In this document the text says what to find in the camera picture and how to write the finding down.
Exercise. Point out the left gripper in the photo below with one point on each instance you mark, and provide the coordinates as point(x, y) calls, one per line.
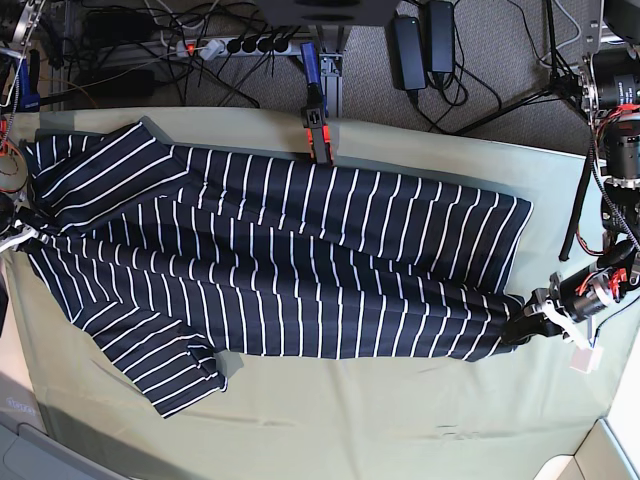
point(545, 315)

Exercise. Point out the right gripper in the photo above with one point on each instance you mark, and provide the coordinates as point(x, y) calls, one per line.
point(19, 225)

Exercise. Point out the navy white striped T-shirt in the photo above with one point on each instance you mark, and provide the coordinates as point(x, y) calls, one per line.
point(168, 255)

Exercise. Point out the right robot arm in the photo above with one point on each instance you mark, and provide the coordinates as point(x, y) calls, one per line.
point(19, 21)

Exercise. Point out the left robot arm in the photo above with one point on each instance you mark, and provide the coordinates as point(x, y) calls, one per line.
point(605, 88)

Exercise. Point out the green table cloth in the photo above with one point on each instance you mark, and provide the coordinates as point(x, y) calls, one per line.
point(287, 418)

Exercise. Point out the blue clamp at left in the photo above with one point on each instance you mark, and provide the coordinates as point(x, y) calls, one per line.
point(28, 72)

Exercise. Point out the black tripod stand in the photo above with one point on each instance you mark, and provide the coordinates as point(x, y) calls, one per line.
point(563, 85)

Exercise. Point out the grey power strip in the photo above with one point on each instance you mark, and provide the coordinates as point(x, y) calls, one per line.
point(218, 47)

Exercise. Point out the blue orange bar clamp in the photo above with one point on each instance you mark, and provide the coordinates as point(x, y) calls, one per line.
point(314, 112)

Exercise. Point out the black power adapter left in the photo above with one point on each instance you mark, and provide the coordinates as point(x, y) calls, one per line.
point(406, 54)

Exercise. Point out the black power adapter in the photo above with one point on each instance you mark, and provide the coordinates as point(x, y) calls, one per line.
point(440, 36)
point(406, 54)

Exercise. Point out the black power adapter right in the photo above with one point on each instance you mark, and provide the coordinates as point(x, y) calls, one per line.
point(440, 36)

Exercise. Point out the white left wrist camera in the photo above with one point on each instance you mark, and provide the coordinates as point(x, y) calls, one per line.
point(586, 360)

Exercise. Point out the aluminium frame post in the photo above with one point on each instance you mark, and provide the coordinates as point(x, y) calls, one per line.
point(331, 41)

